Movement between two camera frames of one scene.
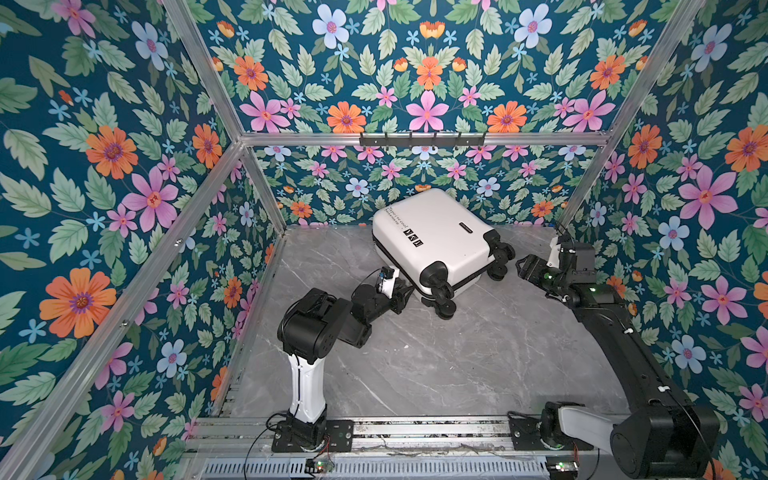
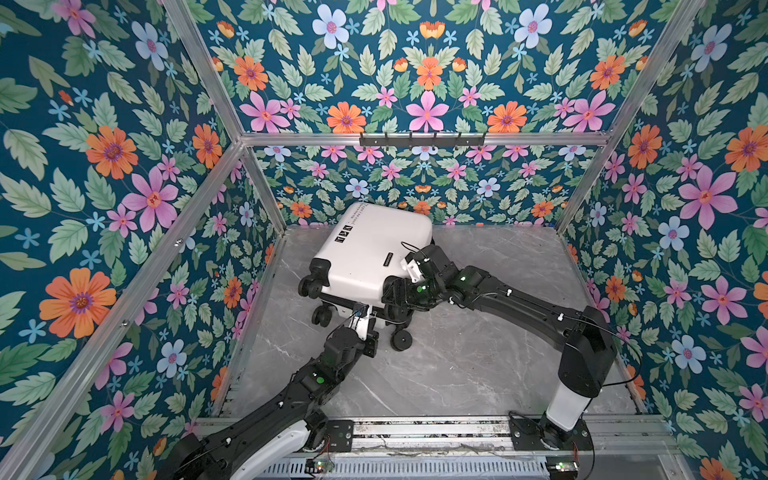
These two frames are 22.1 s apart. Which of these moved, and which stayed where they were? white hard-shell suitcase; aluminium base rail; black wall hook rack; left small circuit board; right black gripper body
Moved: white hard-shell suitcase; right black gripper body
Stayed: black wall hook rack; left small circuit board; aluminium base rail
